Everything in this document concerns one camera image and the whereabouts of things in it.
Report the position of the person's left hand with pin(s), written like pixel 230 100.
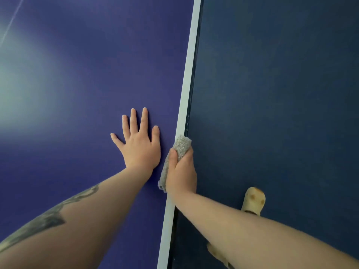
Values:
pixel 140 151

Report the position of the person's right hand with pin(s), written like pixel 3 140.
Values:
pixel 182 176

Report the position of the grey cleaning cloth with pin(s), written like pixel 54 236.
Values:
pixel 182 142

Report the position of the person's left forearm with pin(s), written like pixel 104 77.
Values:
pixel 78 221

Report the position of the person's right forearm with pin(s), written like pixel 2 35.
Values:
pixel 266 235

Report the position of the blue table tennis table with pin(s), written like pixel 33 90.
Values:
pixel 84 81

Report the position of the cream right slipper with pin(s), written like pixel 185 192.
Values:
pixel 253 200

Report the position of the cream slipper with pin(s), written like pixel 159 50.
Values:
pixel 253 200
pixel 217 254

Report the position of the cream left slipper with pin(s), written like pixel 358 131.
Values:
pixel 217 254

